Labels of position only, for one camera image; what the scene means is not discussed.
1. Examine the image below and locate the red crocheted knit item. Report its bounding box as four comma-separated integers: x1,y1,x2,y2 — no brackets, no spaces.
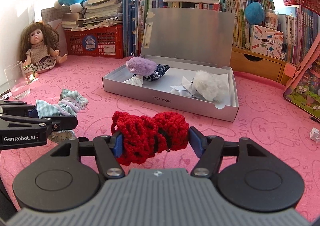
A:
111,111,189,166

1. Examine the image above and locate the green checked fabric doll dress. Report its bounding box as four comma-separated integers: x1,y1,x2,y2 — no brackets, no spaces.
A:
36,89,88,143

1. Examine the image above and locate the white fluffy plush toy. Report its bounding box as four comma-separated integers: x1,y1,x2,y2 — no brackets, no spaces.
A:
192,70,229,102

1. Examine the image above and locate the white paper origami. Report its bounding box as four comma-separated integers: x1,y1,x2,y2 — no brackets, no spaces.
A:
170,76,197,98

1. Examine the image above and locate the purple fluffy plush toy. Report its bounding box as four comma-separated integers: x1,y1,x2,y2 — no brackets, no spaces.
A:
125,57,157,76

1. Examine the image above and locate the blue floral fabric pouch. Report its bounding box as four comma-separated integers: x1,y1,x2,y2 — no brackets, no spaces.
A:
143,64,170,82

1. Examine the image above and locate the clear glass mug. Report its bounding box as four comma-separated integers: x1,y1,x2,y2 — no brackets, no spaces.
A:
4,61,36,100

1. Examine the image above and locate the brown haired baby doll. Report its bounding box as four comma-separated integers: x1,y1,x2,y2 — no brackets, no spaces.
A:
20,21,67,80

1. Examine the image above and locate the silver open cardboard box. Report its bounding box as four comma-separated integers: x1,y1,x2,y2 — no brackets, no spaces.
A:
103,8,239,122

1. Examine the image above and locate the wooden drawer organizer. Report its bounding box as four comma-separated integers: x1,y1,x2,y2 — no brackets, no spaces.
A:
230,46,290,85

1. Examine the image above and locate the red plastic basket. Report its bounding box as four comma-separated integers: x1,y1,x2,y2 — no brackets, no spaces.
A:
65,24,124,59

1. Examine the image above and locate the pink triangular toy house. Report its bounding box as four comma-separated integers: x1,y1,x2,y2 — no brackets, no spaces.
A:
283,36,320,121

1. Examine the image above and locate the white label printer box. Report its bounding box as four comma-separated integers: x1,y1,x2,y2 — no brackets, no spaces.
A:
250,25,284,60

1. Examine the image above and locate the stack of books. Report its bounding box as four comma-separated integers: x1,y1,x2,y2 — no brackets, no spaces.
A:
62,0,123,31

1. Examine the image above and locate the blue thin books row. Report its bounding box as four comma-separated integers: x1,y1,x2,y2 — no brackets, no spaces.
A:
122,0,158,57

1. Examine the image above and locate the row of upright books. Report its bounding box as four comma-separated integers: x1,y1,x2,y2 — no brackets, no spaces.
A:
220,0,319,64

